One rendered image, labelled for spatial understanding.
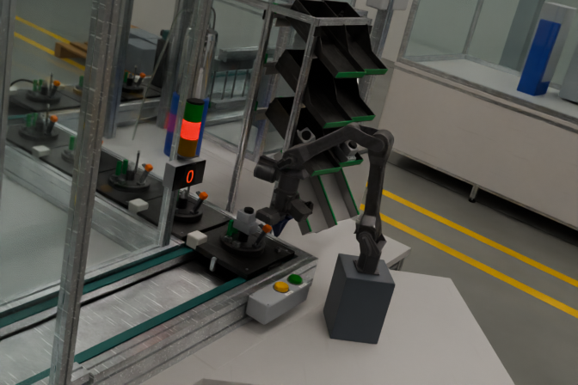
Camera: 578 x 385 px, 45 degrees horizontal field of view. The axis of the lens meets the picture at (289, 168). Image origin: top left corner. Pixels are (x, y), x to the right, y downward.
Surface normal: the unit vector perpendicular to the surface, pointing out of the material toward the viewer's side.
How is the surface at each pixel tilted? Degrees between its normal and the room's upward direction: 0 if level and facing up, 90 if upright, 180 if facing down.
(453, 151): 90
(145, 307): 0
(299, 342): 0
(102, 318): 0
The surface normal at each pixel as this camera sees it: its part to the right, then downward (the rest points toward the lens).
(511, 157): -0.62, 0.15
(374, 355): 0.22, -0.91
